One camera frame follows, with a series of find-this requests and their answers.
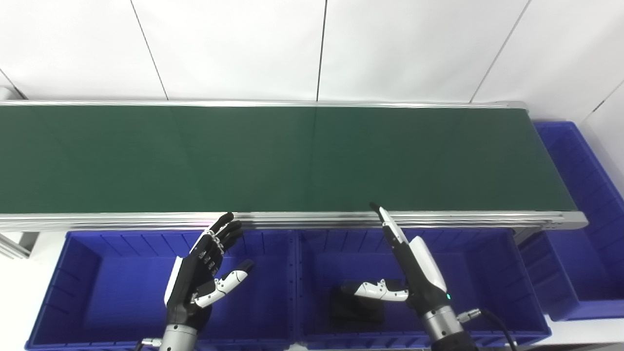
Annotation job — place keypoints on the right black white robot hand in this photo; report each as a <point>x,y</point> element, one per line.
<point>424,282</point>

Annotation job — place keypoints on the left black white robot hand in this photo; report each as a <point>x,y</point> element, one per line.
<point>190,287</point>

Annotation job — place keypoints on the black cylinder block part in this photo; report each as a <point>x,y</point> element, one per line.
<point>353,309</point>

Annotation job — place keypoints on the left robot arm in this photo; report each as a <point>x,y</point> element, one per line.
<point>178,339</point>

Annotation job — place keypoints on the blue plastic bin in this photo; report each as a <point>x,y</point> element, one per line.
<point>487,287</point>
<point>112,287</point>
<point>585,273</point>

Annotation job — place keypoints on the aluminium conveyor leg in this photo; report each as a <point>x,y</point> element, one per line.
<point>17,243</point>
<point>524,236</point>

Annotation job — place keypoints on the green conveyor belt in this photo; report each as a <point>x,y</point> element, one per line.
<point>292,161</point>
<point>292,220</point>

